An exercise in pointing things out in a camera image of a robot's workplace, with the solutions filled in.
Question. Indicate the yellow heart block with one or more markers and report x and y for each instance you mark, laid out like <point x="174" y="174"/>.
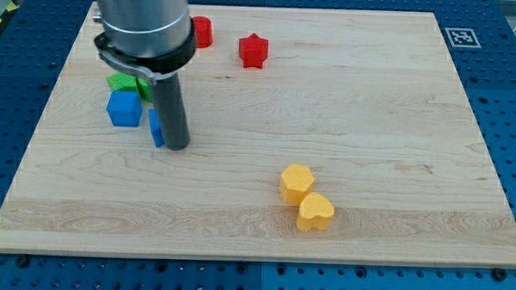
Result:
<point x="315" y="212"/>

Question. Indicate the green block behind rod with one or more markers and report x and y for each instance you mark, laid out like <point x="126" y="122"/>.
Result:
<point x="143" y="90"/>

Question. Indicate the red cylinder block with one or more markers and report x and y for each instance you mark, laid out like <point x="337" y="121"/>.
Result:
<point x="203" y="31"/>

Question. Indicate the white fiducial marker tag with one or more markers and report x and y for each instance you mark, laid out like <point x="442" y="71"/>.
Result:
<point x="462" y="37"/>

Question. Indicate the blue cube block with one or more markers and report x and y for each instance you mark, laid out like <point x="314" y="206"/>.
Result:
<point x="124" y="108"/>

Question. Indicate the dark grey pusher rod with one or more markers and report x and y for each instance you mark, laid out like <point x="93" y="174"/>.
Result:
<point x="169" y="105"/>

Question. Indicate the blue flat block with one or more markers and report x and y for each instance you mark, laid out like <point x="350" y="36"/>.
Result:
<point x="155" y="128"/>

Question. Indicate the wooden board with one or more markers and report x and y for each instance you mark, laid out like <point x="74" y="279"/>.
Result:
<point x="369" y="100"/>

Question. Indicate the yellow hexagon block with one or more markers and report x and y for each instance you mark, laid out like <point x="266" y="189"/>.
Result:
<point x="296" y="181"/>

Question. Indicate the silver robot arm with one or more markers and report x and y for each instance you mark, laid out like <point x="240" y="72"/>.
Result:
<point x="146" y="38"/>

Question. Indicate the red star block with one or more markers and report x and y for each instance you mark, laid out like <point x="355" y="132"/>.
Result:
<point x="253" y="51"/>

